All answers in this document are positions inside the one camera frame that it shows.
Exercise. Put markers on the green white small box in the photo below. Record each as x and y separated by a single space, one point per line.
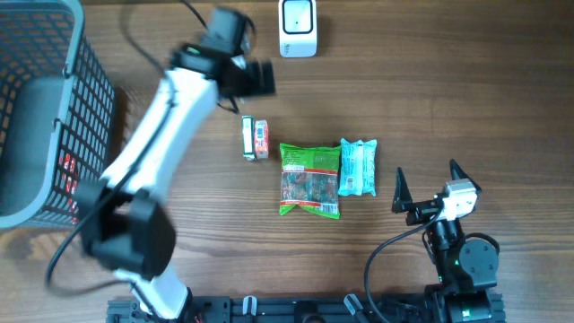
247 138

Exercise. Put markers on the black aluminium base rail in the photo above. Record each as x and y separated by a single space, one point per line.
396 308

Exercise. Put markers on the grey plastic mesh basket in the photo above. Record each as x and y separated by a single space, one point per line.
57 112

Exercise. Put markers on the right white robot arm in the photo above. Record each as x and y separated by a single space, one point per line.
466 263

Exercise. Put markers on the white barcode scanner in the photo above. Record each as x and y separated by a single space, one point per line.
297 28

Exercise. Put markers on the light blue tissue pack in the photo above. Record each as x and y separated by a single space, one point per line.
357 175

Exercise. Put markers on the green gummy candy bag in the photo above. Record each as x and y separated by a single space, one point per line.
310 180

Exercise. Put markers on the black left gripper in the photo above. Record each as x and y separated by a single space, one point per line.
258 88

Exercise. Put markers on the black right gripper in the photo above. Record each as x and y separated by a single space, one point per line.
404 203

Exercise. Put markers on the orange Kleenex tissue pack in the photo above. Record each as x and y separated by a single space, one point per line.
261 139

